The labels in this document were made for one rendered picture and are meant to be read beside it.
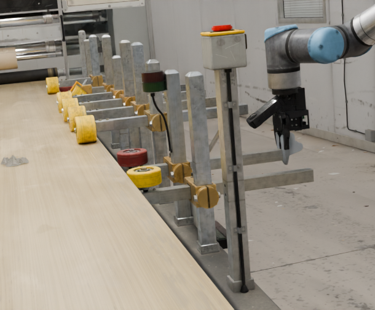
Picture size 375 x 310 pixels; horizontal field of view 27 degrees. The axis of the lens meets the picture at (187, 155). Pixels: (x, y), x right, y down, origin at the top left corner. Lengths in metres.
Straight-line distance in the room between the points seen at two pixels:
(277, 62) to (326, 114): 4.72
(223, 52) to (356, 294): 2.11
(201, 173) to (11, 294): 0.76
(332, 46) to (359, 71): 4.25
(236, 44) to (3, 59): 3.12
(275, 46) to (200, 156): 0.45
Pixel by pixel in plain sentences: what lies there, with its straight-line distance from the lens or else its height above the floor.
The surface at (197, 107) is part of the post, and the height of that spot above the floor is 1.05.
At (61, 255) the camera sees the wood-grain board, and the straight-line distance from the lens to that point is 1.26.
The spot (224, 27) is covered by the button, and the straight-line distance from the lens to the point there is 1.48.
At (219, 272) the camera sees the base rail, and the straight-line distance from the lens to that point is 1.70.
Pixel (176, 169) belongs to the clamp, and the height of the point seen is 0.86.
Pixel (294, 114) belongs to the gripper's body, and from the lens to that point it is 2.12.
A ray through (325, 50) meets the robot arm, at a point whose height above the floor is 1.13.
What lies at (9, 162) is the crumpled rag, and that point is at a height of 0.91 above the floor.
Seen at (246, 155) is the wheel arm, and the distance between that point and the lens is 2.11.
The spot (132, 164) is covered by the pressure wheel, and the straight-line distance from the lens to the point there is 2.01.
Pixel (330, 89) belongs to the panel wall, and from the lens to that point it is 6.68.
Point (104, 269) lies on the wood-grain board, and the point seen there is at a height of 0.90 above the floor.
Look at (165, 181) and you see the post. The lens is 2.28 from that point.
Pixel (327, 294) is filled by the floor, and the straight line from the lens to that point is 3.42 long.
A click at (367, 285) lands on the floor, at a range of 3.52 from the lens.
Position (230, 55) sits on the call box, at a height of 1.18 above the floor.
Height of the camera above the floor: 1.28
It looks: 11 degrees down
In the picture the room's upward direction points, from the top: 5 degrees counter-clockwise
